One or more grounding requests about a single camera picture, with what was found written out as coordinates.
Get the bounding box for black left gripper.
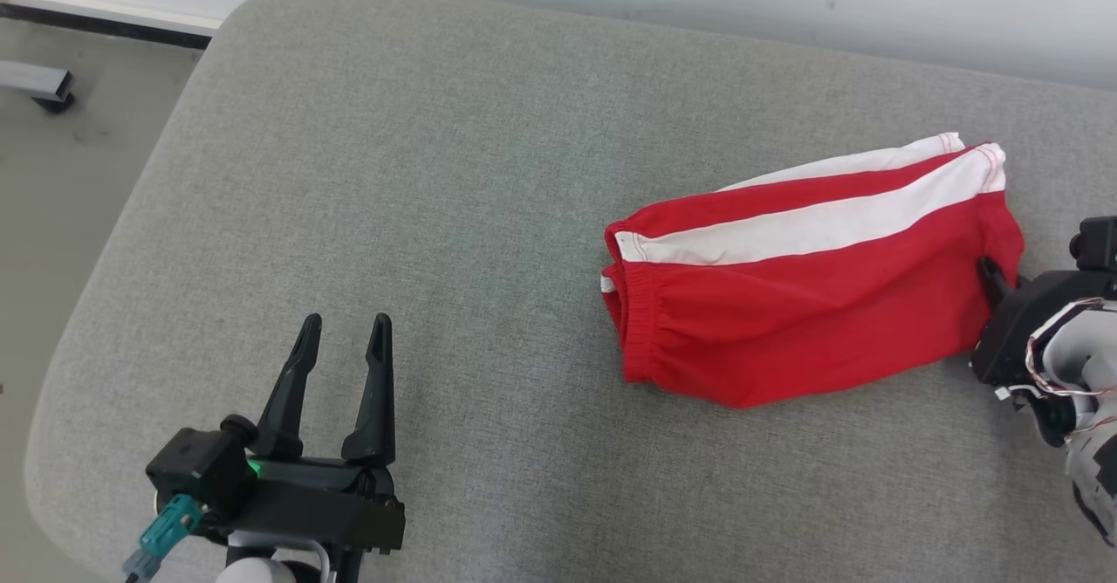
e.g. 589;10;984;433
230;312;408;554

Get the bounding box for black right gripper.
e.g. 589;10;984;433
971;256;1117;386

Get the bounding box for red shorts with white stripe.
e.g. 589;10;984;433
600;133;1027;410

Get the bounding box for grey fabric sofa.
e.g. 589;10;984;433
24;0;1117;583

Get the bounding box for grey metal bar with caster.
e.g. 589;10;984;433
0;59;76;114

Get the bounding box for white and black baseboard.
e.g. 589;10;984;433
0;0;221;50

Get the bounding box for teal cable connector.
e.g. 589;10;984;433
122;494;203;582

